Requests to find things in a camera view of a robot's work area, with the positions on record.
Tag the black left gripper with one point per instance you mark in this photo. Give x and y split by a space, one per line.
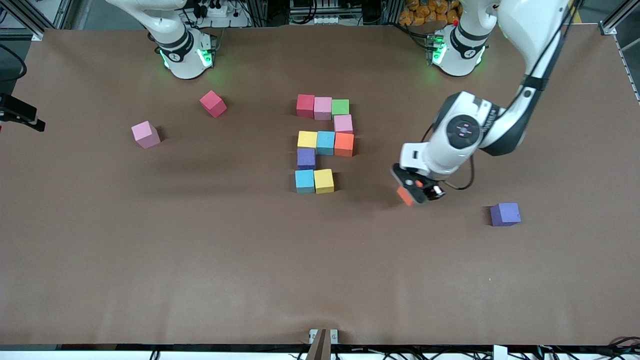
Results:
431 188

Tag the orange foam block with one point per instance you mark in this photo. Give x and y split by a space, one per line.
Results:
344 144
404 196

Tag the yellow foam block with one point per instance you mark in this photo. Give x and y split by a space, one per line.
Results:
324 180
307 139

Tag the pink foam block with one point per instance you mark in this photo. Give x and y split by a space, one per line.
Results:
322 107
145 133
343 123

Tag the cyan foam block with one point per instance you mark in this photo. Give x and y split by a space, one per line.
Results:
304 180
325 142

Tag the green foam block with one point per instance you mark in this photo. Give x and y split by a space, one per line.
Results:
340 106

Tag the purple foam block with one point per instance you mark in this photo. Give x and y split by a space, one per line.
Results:
505 214
306 158

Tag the red foam block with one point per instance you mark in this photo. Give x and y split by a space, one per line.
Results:
305 105
212 102

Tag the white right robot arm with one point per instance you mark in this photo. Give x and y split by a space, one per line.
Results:
182 50

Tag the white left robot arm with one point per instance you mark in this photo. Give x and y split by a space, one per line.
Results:
440 160

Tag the white paper tag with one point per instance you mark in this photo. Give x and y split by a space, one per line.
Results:
500 352

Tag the bag of orange fruits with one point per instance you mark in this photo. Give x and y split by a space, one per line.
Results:
425 12

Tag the dark equipment rack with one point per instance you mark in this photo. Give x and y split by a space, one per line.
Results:
360 7

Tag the small white power strip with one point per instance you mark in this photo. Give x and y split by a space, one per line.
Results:
329 20

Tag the large white power strip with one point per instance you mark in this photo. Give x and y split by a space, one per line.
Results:
225 21

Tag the aluminium frame profile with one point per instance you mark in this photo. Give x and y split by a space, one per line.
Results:
607 29
38 36

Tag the grey bracket with brown post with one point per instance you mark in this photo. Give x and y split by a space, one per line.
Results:
322 345

